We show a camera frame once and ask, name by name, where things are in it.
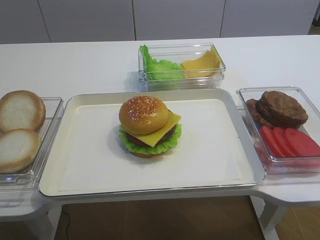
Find green lettuce in container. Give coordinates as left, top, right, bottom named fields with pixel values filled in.
left=139, top=45, right=184, bottom=81

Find rear brown meat patty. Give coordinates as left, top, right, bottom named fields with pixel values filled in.
left=245, top=98, right=275, bottom=129

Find clear left bun container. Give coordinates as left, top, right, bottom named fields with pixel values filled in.
left=0, top=97, right=64, bottom=192

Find front brown meat patty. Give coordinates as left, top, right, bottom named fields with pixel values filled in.
left=256, top=91, right=309, bottom=129

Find cheese slices in container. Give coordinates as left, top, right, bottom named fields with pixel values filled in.
left=180, top=47, right=221, bottom=79

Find bottom bun of burger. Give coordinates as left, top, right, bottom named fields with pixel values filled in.
left=130, top=151, right=163, bottom=158

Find white rectangular serving tray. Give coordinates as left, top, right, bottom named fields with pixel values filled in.
left=38, top=88, right=266, bottom=198

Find middle red tomato slice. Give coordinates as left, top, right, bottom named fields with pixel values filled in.
left=272, top=127, right=296, bottom=157

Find clear patty tomato container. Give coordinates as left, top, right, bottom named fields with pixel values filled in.
left=237, top=86, right=320, bottom=174

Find clear lettuce cheese container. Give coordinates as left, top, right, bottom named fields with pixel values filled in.
left=138, top=43, right=226, bottom=92

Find bun half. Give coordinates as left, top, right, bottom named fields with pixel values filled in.
left=0, top=128, right=42, bottom=174
left=0, top=90, right=46, bottom=133
left=119, top=95, right=169, bottom=135

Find right red tomato slice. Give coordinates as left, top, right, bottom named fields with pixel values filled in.
left=284, top=128, right=320, bottom=157

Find lettuce leaf on burger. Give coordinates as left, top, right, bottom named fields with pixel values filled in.
left=119, top=123, right=182, bottom=155

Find left red tomato slice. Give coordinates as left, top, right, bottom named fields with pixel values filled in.
left=259, top=125, right=285, bottom=158

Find red tomato slice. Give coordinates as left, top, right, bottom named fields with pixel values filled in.
left=284, top=128, right=320, bottom=157
left=259, top=125, right=285, bottom=158
left=272, top=127, right=296, bottom=157

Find cheese slice on burger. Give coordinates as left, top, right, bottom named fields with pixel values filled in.
left=120, top=110, right=182, bottom=147

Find brown meat patty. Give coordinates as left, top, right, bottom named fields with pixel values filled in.
left=245, top=98, right=275, bottom=129
left=256, top=91, right=309, bottom=129

